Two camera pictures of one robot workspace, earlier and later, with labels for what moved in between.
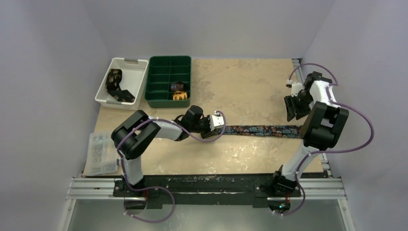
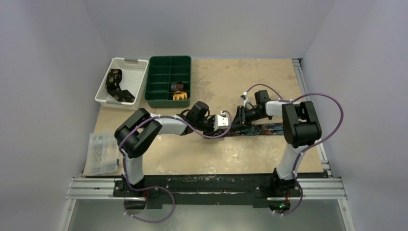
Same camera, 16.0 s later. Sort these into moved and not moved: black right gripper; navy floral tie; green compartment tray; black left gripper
Moved: black right gripper
Not moved: green compartment tray; black left gripper; navy floral tie
